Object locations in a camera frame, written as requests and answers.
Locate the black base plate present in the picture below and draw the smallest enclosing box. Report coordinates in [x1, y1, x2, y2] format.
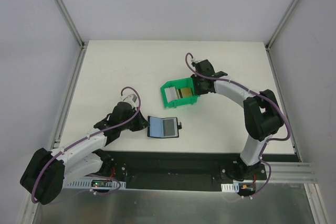
[94, 150, 266, 191]

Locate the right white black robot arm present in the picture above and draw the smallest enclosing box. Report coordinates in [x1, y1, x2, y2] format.
[187, 59, 285, 180]

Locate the left white cable duct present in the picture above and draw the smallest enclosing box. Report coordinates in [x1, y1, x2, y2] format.
[63, 177, 126, 190]

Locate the gold credit card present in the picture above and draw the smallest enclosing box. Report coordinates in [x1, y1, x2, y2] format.
[176, 87, 193, 99]

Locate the black leather card holder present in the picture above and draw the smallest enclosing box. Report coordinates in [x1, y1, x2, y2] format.
[147, 116, 182, 138]

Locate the right white cable duct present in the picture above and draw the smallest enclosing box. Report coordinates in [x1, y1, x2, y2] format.
[221, 183, 239, 193]

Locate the green plastic bin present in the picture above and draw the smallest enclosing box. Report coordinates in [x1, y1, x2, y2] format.
[160, 77, 200, 108]

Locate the aluminium frame rail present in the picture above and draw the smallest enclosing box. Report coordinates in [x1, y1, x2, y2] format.
[269, 162, 317, 184]

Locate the white cable duct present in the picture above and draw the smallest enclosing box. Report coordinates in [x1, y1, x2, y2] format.
[63, 177, 126, 190]
[221, 183, 239, 193]

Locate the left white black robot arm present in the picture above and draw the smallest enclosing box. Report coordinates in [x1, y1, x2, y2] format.
[19, 102, 149, 205]

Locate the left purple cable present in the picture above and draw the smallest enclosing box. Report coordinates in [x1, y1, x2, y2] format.
[30, 87, 143, 204]

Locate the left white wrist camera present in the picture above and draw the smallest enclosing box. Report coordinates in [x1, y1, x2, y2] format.
[122, 94, 138, 106]

